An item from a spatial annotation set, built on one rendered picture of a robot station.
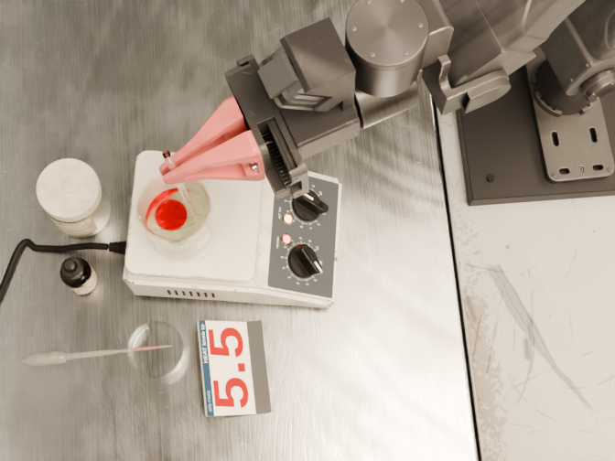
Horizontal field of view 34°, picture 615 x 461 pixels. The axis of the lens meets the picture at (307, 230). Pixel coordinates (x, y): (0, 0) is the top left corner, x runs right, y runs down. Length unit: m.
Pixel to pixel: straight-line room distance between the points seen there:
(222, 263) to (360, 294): 0.16
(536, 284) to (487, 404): 0.13
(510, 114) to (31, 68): 0.50
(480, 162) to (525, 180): 0.05
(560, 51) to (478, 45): 0.19
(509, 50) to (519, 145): 0.30
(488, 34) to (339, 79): 0.14
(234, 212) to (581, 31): 0.35
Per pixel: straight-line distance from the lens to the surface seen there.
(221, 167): 0.79
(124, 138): 1.06
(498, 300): 1.03
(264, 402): 0.99
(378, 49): 0.70
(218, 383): 0.96
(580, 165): 1.06
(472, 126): 1.05
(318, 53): 0.69
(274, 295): 0.95
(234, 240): 0.93
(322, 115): 0.74
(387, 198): 1.04
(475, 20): 0.78
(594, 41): 0.93
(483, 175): 1.04
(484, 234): 1.04
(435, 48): 0.73
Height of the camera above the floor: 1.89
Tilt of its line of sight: 75 degrees down
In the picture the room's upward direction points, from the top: 8 degrees clockwise
